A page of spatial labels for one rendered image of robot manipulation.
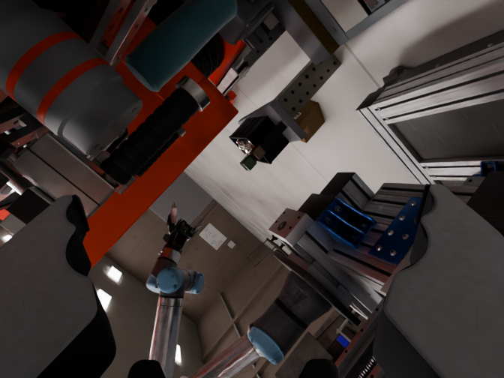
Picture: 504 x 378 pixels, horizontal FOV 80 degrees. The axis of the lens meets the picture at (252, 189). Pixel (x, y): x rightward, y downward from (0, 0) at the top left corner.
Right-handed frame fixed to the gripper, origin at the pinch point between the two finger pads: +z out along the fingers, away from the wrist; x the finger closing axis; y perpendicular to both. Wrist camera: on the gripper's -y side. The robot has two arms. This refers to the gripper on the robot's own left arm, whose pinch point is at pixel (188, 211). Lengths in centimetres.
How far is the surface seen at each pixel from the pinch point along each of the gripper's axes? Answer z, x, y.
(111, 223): -25.8, 24.5, 12.7
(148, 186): -13.0, 21.6, 22.0
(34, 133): -28, 49, 41
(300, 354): 84, -423, -379
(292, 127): 18, -7, 54
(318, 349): 95, -429, -339
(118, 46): -9, 46, 59
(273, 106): 19, 3, 54
